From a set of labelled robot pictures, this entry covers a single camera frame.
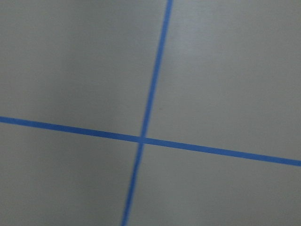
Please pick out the brown paper table mat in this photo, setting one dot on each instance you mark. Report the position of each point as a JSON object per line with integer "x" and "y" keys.
{"x": 150, "y": 112}

